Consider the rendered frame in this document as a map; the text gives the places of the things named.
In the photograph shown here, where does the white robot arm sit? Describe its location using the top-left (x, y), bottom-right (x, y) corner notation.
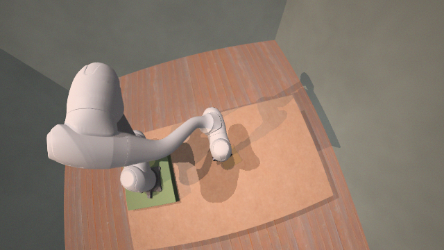
top-left (47, 62), bottom-right (232, 199)

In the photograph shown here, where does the tan square mat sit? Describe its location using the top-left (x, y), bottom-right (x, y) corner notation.
top-left (222, 145), bottom-right (242, 170)

